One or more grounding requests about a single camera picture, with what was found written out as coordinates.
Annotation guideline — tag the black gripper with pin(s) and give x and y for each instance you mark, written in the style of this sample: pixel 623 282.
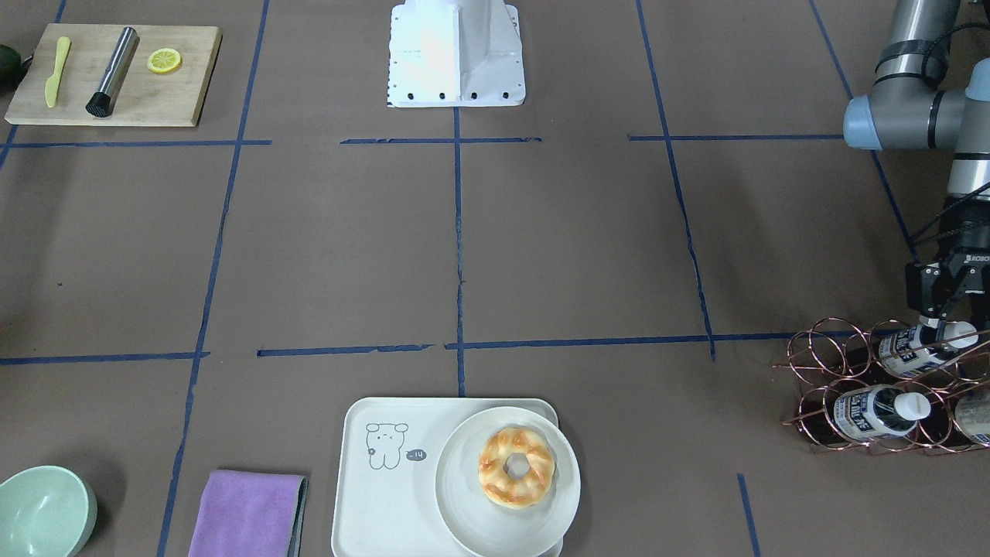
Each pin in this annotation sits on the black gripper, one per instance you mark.
pixel 971 260

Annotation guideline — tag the tea bottle white cap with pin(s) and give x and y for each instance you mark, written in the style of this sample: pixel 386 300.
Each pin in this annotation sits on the tea bottle white cap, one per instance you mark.
pixel 910 353

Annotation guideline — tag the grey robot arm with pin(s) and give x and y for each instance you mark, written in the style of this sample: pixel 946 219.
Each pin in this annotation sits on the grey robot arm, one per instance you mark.
pixel 907 109

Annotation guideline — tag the tea bottle lower front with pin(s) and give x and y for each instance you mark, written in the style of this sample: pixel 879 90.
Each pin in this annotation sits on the tea bottle lower front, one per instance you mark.
pixel 862 415

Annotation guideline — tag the cream serving tray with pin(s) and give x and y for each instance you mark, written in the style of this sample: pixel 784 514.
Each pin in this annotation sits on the cream serving tray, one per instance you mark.
pixel 385 496

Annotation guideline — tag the glazed twisted donut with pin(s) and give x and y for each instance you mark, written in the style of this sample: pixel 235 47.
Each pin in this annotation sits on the glazed twisted donut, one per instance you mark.
pixel 496 481

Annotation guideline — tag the cream round plate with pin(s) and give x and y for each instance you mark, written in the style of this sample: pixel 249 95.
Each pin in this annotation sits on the cream round plate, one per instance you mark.
pixel 486 529

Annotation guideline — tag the purple folded cloth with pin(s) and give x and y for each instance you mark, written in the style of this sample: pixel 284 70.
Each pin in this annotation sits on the purple folded cloth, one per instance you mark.
pixel 250 514

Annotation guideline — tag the lemon slice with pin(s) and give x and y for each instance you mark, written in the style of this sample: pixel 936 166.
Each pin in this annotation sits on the lemon slice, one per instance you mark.
pixel 164 60

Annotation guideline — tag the wooden cutting board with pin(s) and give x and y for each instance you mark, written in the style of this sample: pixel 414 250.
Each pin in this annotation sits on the wooden cutting board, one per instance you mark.
pixel 145 99

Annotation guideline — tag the steel muddler black tip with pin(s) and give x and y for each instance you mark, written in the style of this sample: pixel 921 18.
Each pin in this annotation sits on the steel muddler black tip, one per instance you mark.
pixel 101 105

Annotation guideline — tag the yellow plastic knife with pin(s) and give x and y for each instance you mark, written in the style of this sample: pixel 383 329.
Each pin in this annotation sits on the yellow plastic knife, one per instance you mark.
pixel 52 85

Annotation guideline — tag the mint green bowl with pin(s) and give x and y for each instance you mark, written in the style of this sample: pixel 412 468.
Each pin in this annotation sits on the mint green bowl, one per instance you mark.
pixel 46 511

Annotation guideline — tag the dark green avocado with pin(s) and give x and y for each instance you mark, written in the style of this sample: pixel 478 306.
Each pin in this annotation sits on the dark green avocado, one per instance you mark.
pixel 10 64

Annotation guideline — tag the copper wire bottle rack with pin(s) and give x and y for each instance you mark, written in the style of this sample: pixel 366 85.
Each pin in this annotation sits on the copper wire bottle rack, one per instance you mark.
pixel 816 359

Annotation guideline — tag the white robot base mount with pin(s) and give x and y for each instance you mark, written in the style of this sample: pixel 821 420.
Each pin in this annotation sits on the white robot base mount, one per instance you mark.
pixel 455 54

